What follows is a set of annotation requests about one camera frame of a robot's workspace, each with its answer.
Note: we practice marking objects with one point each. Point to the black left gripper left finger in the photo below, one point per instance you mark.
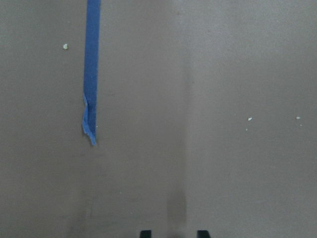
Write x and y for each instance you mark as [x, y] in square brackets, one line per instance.
[145, 234]

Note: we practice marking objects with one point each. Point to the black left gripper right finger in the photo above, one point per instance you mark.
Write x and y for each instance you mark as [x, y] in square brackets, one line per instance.
[203, 234]

